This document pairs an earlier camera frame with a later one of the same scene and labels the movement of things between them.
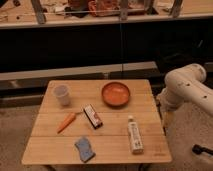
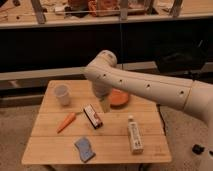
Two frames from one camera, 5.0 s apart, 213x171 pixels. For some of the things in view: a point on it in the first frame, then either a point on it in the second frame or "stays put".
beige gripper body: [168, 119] to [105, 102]
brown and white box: [92, 116] stays put
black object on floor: [198, 150] stays put
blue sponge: [85, 149] stays put
